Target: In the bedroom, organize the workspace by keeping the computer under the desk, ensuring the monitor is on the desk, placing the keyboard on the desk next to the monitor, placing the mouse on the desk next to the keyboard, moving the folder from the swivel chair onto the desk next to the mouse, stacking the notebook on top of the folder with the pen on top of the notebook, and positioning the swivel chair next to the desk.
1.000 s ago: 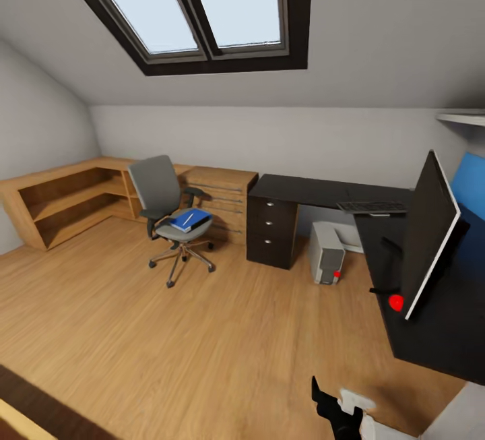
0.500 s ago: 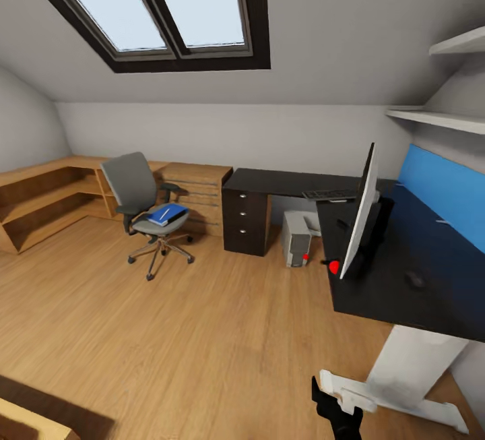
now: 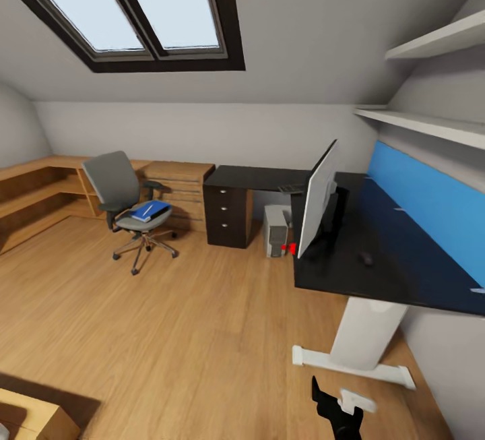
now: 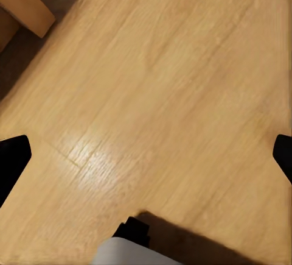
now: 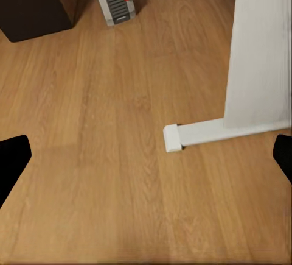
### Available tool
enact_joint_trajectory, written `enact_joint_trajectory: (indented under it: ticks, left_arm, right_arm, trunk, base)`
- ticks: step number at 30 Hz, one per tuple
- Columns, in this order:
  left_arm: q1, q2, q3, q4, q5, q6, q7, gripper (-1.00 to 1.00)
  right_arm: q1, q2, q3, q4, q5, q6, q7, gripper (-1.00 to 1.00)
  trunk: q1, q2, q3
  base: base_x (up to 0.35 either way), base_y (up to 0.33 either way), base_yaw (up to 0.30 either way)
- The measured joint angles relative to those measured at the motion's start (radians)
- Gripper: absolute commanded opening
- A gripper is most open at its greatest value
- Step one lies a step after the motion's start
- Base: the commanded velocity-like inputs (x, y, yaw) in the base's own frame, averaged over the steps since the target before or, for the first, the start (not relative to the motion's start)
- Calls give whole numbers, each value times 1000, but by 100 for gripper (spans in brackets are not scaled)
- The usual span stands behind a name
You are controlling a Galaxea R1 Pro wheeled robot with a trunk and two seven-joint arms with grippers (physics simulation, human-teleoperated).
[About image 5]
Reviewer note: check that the cabinet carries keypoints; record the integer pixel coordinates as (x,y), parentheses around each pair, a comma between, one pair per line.
(23,19)

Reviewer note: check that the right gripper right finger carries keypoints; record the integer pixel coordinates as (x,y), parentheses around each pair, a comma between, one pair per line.
(282,153)

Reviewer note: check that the desk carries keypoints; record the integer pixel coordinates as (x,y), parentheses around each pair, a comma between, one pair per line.
(259,89)

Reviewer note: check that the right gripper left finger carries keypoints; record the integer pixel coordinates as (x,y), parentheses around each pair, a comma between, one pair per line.
(15,154)

